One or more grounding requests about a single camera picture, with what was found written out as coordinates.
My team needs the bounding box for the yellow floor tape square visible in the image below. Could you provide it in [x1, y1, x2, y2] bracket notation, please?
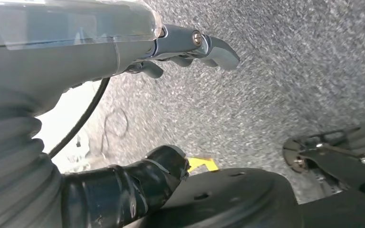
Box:
[187, 157, 220, 173]

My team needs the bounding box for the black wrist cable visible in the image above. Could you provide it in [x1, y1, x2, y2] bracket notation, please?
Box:
[48, 77, 111, 160]

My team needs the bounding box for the black taped tube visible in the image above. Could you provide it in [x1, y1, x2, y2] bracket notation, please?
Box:
[61, 144, 191, 228]

